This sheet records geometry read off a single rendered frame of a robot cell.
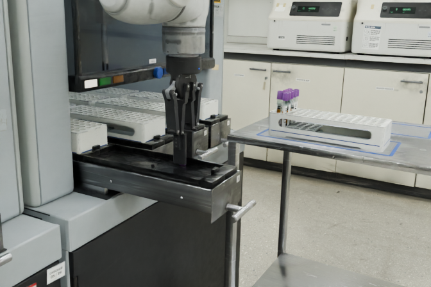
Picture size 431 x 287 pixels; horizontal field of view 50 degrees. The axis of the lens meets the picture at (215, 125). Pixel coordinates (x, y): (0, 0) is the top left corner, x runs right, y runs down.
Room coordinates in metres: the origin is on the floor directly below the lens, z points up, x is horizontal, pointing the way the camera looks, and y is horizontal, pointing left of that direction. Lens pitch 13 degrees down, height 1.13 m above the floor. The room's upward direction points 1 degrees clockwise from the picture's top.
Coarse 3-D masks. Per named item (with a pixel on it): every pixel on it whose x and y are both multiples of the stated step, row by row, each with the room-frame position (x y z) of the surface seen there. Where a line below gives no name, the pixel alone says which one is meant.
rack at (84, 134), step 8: (72, 120) 1.11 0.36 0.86; (80, 120) 1.11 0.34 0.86; (72, 128) 1.04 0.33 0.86; (80, 128) 1.03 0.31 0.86; (88, 128) 1.04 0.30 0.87; (96, 128) 1.04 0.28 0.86; (104, 128) 1.07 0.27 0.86; (72, 136) 1.00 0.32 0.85; (80, 136) 1.00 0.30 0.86; (88, 136) 1.02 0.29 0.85; (96, 136) 1.04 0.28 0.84; (104, 136) 1.07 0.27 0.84; (72, 144) 1.00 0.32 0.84; (80, 144) 1.00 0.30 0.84; (88, 144) 1.02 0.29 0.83; (96, 144) 1.04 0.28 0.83; (104, 144) 1.07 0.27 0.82; (80, 152) 1.00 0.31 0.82
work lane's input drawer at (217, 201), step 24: (96, 168) 0.95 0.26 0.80; (120, 168) 0.93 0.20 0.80; (144, 168) 0.90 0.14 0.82; (168, 168) 0.94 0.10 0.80; (192, 168) 0.94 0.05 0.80; (216, 168) 0.89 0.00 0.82; (144, 192) 0.89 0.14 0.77; (168, 192) 0.86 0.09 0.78; (192, 192) 0.83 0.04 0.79; (216, 192) 0.83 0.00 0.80; (240, 192) 0.93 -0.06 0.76; (216, 216) 0.83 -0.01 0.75; (240, 216) 0.83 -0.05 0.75
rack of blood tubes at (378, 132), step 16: (272, 112) 1.19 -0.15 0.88; (288, 112) 1.19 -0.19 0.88; (304, 112) 1.20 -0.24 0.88; (320, 112) 1.20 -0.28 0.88; (272, 128) 1.19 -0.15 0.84; (288, 128) 1.16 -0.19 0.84; (304, 128) 1.18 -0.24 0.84; (320, 128) 1.22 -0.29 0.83; (336, 128) 1.20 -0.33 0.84; (368, 128) 1.06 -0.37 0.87; (384, 128) 1.05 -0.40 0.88; (336, 144) 1.10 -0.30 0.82; (352, 144) 1.08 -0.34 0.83; (384, 144) 1.06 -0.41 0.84
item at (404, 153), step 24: (264, 120) 1.36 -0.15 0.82; (264, 144) 1.13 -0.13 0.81; (288, 144) 1.10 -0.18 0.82; (312, 144) 1.10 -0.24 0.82; (408, 144) 1.12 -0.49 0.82; (288, 168) 1.54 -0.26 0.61; (408, 168) 0.96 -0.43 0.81; (288, 192) 1.55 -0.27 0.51; (288, 264) 1.46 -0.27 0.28; (312, 264) 1.46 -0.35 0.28
